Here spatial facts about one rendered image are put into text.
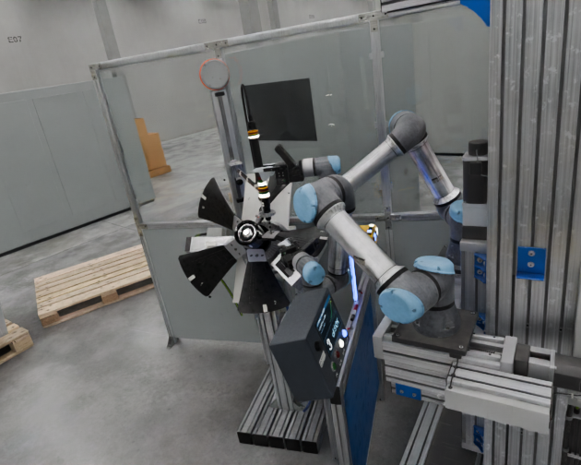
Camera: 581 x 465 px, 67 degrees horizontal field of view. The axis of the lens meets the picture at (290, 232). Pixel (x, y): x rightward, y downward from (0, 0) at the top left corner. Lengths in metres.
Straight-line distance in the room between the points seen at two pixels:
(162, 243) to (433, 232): 1.80
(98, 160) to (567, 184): 6.74
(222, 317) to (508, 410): 2.26
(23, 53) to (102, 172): 7.26
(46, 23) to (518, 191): 13.88
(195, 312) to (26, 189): 4.28
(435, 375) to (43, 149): 6.38
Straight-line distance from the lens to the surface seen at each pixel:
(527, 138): 1.38
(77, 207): 7.36
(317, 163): 1.80
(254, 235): 1.92
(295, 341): 1.13
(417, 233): 2.60
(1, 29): 14.21
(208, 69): 2.50
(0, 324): 4.36
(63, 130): 7.25
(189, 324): 3.44
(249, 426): 2.64
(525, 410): 1.40
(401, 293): 1.26
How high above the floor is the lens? 1.89
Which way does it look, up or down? 21 degrees down
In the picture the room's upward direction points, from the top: 9 degrees counter-clockwise
